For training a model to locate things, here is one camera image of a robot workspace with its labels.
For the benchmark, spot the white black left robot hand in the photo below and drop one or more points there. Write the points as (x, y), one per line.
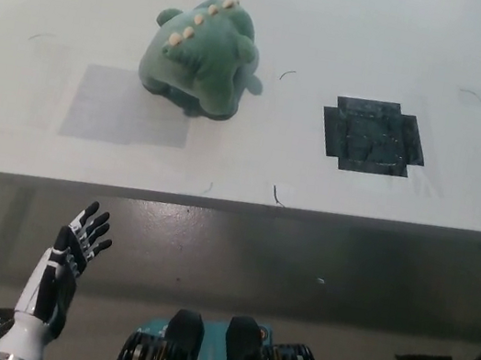
(55, 278)

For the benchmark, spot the green plush dinosaur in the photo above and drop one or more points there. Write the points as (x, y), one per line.
(197, 56)

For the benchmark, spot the grey tape patch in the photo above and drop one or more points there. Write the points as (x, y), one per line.
(107, 114)

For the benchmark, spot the small white floor scrap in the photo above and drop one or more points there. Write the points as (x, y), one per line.
(321, 280)

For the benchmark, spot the black tape patch on table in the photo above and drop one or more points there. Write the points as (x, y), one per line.
(373, 138)

